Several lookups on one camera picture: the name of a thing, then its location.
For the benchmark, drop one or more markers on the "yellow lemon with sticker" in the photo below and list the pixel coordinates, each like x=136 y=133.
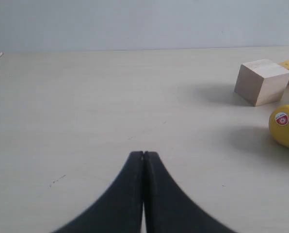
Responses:
x=279 y=125

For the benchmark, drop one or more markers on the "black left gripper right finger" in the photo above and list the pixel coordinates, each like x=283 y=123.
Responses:
x=167 y=208

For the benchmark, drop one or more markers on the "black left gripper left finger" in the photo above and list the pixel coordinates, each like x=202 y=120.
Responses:
x=119 y=209

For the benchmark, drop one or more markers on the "light wooden cube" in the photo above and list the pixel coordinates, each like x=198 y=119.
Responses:
x=261 y=82

